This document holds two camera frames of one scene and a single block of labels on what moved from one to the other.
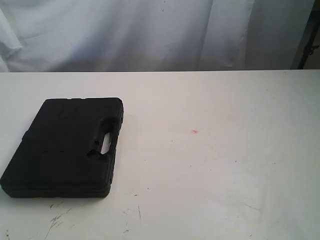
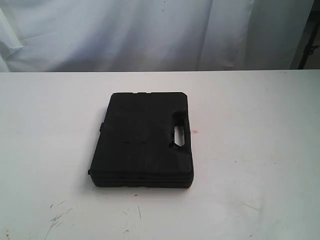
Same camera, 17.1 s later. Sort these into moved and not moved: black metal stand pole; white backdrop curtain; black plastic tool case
Moved: black plastic tool case
Not moved: black metal stand pole; white backdrop curtain
